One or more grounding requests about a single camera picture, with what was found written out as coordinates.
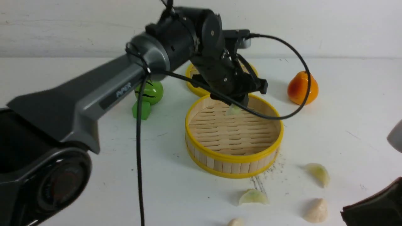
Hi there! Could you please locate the green toy watermelon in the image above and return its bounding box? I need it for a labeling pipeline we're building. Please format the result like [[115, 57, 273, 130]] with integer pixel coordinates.
[[142, 80, 164, 107]]

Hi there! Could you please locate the woven bamboo steamer lid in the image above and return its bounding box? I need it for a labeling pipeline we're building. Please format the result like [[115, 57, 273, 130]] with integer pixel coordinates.
[[185, 62, 259, 98]]

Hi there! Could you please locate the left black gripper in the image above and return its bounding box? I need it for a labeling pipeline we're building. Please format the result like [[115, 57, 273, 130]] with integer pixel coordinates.
[[190, 53, 268, 107]]

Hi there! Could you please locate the green dumpling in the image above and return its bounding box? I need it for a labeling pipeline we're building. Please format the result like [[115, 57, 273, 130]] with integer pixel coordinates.
[[303, 163, 330, 188], [226, 105, 242, 116], [238, 189, 269, 206]]

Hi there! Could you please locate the green cube block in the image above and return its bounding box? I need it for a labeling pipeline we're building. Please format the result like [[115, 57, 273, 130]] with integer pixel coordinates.
[[132, 101, 152, 120]]

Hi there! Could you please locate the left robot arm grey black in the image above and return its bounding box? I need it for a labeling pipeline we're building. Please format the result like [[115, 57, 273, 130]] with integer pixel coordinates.
[[1, 5, 268, 226]]

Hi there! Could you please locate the bamboo steamer tray yellow rim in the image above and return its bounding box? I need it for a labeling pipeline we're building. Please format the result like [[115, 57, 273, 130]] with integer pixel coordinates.
[[185, 95, 284, 179]]

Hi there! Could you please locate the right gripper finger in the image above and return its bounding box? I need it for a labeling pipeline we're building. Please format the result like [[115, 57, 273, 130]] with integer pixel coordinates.
[[341, 177, 402, 226]]

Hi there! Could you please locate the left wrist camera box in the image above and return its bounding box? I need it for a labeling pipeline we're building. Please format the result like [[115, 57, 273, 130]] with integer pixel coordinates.
[[223, 30, 251, 50]]

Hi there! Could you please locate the orange toy pear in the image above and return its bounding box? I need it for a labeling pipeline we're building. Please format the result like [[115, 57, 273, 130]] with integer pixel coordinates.
[[287, 71, 319, 105]]

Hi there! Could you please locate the white dumpling bottom edge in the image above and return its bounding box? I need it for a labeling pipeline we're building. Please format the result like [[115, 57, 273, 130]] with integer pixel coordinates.
[[227, 218, 245, 226]]

